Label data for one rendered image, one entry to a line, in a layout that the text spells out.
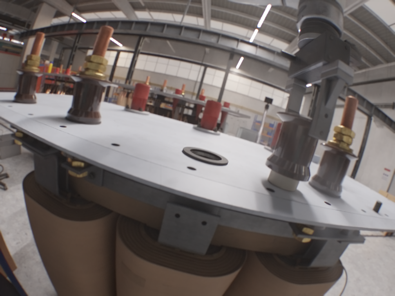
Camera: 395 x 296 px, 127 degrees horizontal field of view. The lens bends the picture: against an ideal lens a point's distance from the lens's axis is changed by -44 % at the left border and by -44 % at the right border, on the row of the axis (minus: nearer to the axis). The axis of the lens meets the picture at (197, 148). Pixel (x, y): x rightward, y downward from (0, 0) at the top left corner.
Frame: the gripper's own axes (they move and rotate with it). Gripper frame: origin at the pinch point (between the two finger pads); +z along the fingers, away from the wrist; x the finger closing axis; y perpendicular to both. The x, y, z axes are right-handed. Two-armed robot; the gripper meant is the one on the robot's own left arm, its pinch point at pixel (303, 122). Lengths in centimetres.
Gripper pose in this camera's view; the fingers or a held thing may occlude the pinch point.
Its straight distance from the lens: 30.3
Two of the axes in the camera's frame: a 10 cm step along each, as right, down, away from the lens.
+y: -9.6, -2.8, 0.3
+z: -2.7, 9.4, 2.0
